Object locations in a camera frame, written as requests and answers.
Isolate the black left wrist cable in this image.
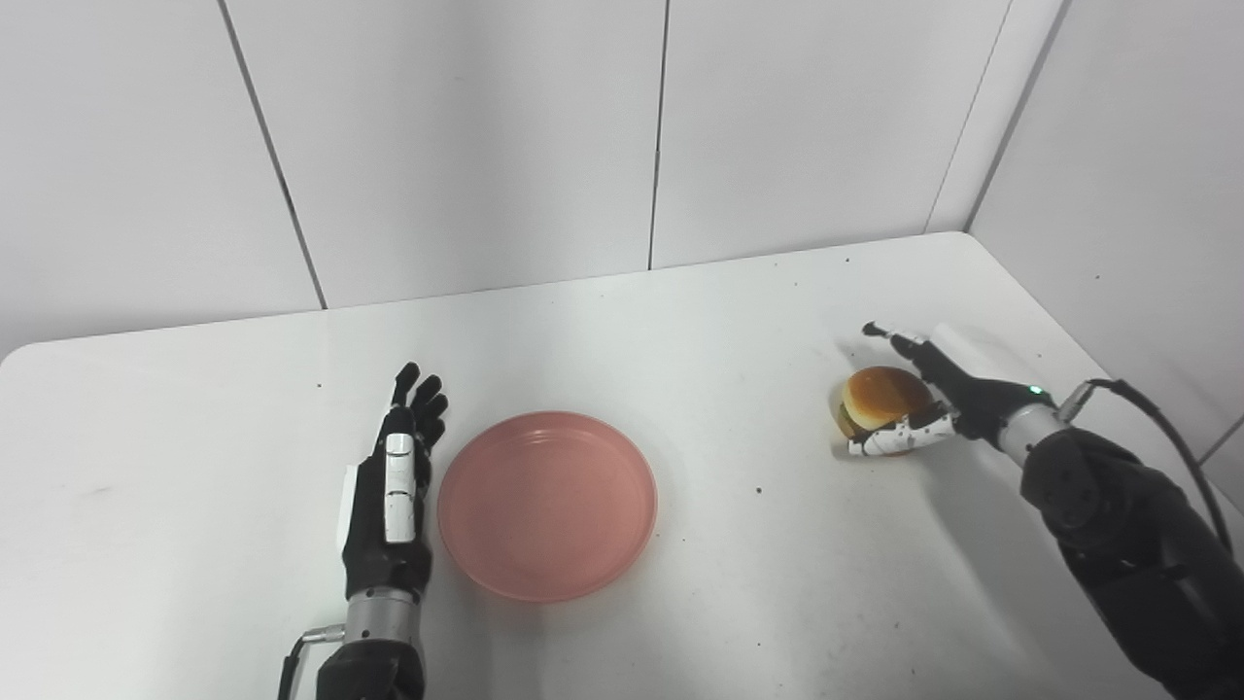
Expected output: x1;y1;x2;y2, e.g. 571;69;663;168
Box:
277;627;347;700

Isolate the pink round plate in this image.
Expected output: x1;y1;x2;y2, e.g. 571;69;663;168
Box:
436;410;659;604

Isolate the toy hamburger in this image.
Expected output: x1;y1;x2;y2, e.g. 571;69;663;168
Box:
836;366;936;456

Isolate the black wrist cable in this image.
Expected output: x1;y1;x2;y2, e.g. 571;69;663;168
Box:
1057;378;1235;555
277;627;347;700

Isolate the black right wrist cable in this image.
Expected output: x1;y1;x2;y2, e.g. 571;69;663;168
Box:
1057;378;1235;555

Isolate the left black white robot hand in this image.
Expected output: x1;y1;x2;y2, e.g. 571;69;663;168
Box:
336;363;450;602

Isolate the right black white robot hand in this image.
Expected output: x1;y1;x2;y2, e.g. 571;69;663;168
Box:
848;322;1054;458

